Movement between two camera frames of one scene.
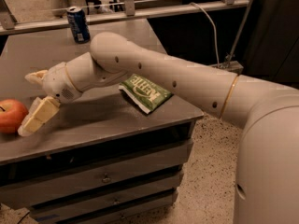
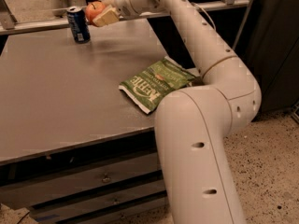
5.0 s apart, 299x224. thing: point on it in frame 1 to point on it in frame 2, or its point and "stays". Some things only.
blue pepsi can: (78, 25) stays
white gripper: (57, 83) to (121, 1)
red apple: (12, 114) to (92, 9)
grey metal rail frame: (8, 21) stays
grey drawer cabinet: (102, 159) stays
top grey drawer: (142, 164) stays
